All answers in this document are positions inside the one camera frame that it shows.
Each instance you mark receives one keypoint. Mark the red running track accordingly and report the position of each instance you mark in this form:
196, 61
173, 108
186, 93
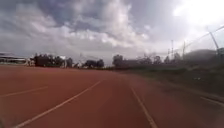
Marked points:
106, 106

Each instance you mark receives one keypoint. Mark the grass strip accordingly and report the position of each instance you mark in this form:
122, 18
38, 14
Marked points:
186, 78

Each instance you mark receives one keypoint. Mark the row of distant trees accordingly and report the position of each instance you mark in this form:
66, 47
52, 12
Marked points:
50, 61

